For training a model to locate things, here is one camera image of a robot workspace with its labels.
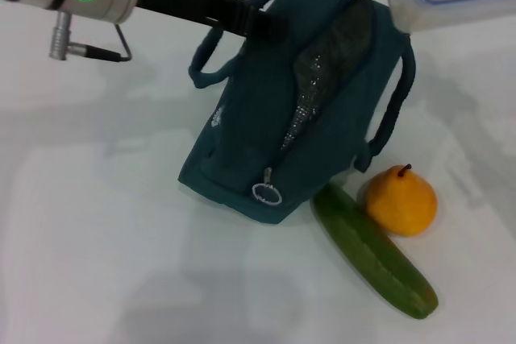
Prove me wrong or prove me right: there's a dark teal fabric lunch bag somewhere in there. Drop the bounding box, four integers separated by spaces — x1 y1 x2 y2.
177 0 417 226

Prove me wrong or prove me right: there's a green cucumber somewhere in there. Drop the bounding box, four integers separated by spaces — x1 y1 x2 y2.
310 182 440 320

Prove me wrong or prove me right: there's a black wrist cable with connector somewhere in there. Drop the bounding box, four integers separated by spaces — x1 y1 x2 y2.
48 11 133 64

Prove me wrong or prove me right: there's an orange yellow pear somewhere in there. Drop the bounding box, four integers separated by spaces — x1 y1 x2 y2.
365 163 439 238

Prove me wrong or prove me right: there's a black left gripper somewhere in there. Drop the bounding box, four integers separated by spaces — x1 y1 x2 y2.
132 0 289 41

